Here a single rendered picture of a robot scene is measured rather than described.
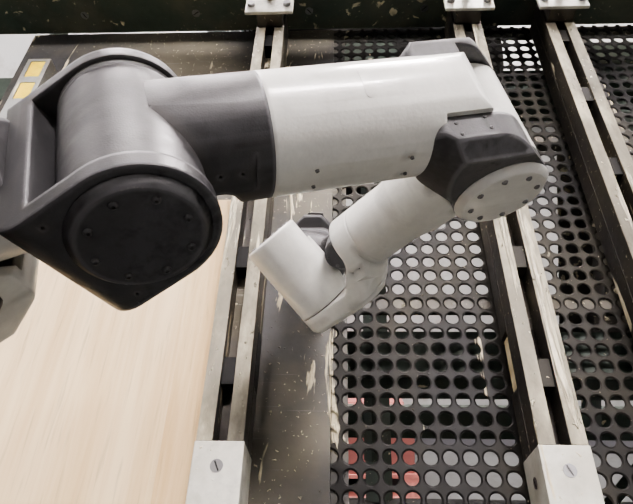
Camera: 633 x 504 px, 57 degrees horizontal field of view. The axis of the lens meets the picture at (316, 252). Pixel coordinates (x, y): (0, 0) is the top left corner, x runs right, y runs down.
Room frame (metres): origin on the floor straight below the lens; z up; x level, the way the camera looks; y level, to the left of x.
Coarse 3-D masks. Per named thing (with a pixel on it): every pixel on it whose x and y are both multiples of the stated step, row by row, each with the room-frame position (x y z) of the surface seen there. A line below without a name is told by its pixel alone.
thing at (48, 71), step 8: (48, 64) 1.21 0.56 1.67; (24, 72) 1.20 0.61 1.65; (40, 72) 1.19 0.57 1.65; (48, 72) 1.21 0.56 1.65; (56, 72) 1.24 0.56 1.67; (24, 80) 1.18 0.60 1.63; (32, 80) 1.18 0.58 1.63; (40, 80) 1.18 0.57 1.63; (16, 88) 1.17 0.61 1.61; (32, 88) 1.17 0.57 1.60; (8, 104) 1.14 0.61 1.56
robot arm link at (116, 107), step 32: (128, 64) 0.39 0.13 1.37; (64, 96) 0.38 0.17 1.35; (96, 96) 0.36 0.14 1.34; (128, 96) 0.36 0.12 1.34; (160, 96) 0.36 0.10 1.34; (192, 96) 0.36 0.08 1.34; (224, 96) 0.37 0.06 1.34; (256, 96) 0.37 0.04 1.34; (64, 128) 0.36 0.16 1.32; (96, 128) 0.33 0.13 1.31; (128, 128) 0.33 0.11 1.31; (160, 128) 0.34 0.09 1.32; (192, 128) 0.36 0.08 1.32; (224, 128) 0.36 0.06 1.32; (256, 128) 0.37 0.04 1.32; (64, 160) 0.33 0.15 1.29; (192, 160) 0.35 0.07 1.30; (224, 160) 0.37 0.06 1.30; (256, 160) 0.38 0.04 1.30; (224, 192) 0.39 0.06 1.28; (256, 192) 0.40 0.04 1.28
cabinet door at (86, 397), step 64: (64, 320) 0.88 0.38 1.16; (128, 320) 0.88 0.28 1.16; (192, 320) 0.87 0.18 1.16; (0, 384) 0.83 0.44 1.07; (64, 384) 0.82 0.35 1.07; (128, 384) 0.82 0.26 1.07; (192, 384) 0.81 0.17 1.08; (0, 448) 0.78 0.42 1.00; (64, 448) 0.77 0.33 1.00; (128, 448) 0.77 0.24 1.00; (192, 448) 0.76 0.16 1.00
